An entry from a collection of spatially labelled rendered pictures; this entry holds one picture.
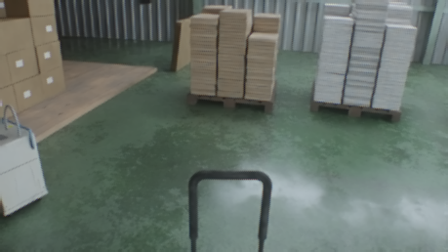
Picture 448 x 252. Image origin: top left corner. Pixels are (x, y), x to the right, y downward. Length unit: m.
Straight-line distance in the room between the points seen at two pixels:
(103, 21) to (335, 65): 7.07
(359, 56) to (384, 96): 0.58
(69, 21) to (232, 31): 7.09
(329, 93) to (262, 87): 0.85
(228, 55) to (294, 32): 4.45
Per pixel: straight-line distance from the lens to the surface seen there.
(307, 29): 8.41
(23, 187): 2.61
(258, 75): 4.12
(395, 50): 4.34
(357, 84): 4.36
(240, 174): 1.39
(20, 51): 4.44
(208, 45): 4.15
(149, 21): 9.24
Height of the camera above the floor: 1.48
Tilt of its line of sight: 23 degrees down
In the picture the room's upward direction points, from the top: 2 degrees clockwise
